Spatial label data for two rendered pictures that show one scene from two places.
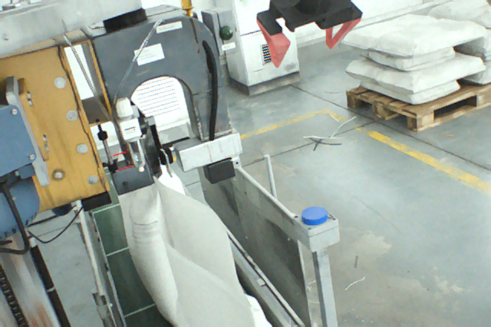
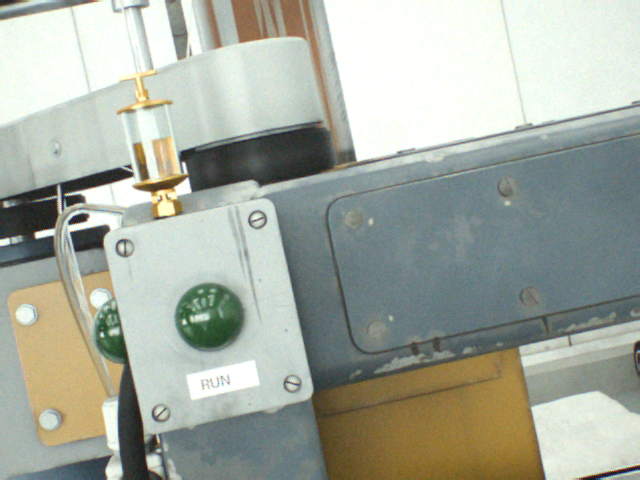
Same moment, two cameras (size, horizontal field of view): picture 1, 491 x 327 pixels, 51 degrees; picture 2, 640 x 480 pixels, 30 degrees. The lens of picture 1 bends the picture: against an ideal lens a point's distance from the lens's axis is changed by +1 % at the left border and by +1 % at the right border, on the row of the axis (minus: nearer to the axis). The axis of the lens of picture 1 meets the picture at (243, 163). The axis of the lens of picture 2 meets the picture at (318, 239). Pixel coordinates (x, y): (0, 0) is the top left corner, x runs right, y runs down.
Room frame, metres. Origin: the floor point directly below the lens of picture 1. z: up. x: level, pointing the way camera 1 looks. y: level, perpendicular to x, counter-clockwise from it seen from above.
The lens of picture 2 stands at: (1.31, -0.51, 1.33)
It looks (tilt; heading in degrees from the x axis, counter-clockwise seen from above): 3 degrees down; 104
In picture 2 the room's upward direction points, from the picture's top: 12 degrees counter-clockwise
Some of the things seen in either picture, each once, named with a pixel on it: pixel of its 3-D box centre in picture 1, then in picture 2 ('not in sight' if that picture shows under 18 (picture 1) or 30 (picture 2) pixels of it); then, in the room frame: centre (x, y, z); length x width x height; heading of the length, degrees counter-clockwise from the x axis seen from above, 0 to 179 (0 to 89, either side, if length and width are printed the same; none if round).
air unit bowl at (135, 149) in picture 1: (136, 152); not in sight; (0.98, 0.21, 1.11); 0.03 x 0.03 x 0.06
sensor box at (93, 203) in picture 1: (95, 199); not in sight; (1.01, 0.33, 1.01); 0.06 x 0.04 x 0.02; 108
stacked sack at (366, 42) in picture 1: (390, 31); not in sight; (3.87, -1.28, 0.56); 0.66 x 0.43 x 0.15; 105
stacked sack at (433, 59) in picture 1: (404, 51); not in sight; (3.68, -1.31, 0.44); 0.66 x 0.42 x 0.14; 12
